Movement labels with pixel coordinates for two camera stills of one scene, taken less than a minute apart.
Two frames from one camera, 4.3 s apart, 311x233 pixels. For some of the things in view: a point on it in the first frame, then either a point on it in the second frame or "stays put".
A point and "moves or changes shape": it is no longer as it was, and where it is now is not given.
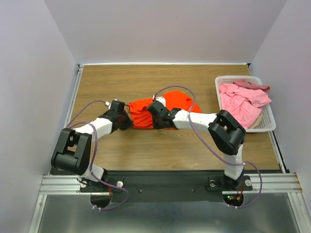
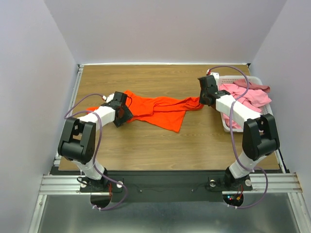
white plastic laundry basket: x=267 y=122 stays put
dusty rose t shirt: x=242 y=83 stays put
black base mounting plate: x=135 y=186 stays put
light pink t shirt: x=242 y=102 stays put
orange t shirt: x=143 y=117 moves or changes shape
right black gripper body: x=155 y=120 to x=202 y=98
